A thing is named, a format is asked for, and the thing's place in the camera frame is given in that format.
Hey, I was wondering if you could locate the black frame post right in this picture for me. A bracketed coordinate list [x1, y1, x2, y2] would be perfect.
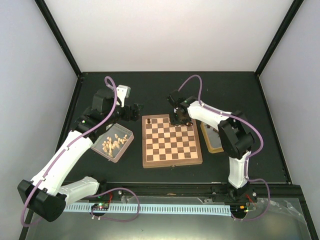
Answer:
[255, 0, 304, 77]

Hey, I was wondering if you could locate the light wooden chess pieces pile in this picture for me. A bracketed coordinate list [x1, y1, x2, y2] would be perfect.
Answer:
[102, 134, 128, 159]

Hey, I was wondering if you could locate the light blue cable duct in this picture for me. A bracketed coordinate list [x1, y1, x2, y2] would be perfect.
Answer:
[64, 202, 231, 217]

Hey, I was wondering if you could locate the gold metal tin tray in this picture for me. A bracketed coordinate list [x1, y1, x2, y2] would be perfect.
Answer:
[200, 122, 224, 154]

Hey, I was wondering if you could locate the black frame post left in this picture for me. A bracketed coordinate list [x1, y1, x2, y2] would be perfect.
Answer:
[34, 0, 82, 77]

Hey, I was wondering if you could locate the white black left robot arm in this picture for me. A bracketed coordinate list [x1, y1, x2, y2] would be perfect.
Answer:
[17, 85, 143, 222]

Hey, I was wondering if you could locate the black mounting rail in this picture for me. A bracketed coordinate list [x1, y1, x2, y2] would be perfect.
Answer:
[97, 182, 305, 203]

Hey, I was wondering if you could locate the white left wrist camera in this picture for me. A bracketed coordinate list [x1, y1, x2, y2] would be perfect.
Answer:
[116, 85, 131, 108]

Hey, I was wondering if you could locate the pink metal tin tray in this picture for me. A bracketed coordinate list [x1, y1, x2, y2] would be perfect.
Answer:
[91, 123, 134, 163]

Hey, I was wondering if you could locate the right circuit board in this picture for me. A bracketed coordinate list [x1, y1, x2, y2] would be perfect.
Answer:
[230, 205, 256, 214]

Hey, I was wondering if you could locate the circuit board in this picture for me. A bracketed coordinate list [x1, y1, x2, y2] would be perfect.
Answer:
[91, 203, 110, 211]
[230, 205, 256, 214]

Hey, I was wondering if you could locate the left circuit board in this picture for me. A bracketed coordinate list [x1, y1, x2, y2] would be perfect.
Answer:
[91, 203, 110, 211]

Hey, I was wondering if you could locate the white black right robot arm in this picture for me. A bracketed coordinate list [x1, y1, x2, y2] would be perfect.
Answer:
[167, 90, 255, 202]

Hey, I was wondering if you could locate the wooden chess board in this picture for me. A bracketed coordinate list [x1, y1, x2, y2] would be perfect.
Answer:
[142, 114, 203, 169]

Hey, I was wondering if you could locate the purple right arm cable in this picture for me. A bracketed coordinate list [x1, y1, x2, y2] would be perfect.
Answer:
[177, 74, 271, 222]

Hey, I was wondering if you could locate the black frame post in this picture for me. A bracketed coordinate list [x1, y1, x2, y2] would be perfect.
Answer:
[255, 0, 304, 77]
[34, 0, 82, 77]

